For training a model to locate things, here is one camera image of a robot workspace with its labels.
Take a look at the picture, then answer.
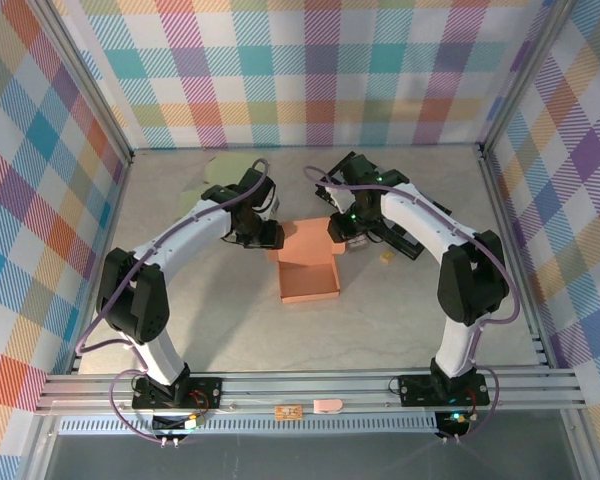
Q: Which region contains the orange cardboard box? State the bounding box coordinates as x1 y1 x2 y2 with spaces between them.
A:
264 217 342 305

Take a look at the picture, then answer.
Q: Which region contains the green paper box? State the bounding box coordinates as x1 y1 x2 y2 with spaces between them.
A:
179 157 261 214

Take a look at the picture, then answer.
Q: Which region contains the black grey chessboard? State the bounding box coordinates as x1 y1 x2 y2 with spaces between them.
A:
313 152 451 261

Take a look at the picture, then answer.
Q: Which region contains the black connector board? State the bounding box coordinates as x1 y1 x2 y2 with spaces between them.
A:
151 413 205 441
433 410 474 441

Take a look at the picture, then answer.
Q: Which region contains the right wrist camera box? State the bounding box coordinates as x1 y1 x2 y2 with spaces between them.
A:
324 182 354 211

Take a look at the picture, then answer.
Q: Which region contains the aluminium side rail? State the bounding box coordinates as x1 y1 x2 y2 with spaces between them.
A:
477 144 554 371
67 154 134 376

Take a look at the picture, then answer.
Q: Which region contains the aluminium front rail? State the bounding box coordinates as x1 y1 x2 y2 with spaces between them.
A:
34 367 589 416

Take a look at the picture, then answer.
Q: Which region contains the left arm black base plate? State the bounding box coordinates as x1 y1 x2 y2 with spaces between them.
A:
131 375 224 412

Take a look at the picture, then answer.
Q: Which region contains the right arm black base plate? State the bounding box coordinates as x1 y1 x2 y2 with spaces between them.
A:
397 372 491 407

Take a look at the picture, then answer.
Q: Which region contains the slotted white cable duct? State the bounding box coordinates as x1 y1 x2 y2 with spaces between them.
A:
58 412 439 435

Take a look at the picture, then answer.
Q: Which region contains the aluminium frame post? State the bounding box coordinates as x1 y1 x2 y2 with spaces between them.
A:
32 0 136 166
477 0 579 156

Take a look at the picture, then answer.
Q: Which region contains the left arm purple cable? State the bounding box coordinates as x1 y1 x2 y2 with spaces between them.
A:
74 158 271 446

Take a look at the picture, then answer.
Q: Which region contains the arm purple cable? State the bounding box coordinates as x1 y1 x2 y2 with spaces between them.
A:
303 165 522 445
74 158 271 446

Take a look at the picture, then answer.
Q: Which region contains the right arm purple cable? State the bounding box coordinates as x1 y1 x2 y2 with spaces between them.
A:
303 165 522 445

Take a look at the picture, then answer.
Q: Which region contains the aluminium frame leg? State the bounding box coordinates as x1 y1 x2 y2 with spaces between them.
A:
19 414 61 480
562 412 599 480

